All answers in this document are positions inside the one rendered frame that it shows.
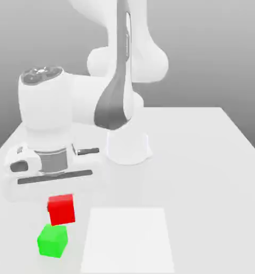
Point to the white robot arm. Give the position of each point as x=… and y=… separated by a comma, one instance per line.
x=54, y=100

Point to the small green cube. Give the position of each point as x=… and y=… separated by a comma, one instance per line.
x=52, y=240

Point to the small red cube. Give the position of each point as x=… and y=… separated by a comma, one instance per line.
x=62, y=210

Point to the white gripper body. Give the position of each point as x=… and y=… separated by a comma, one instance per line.
x=54, y=188

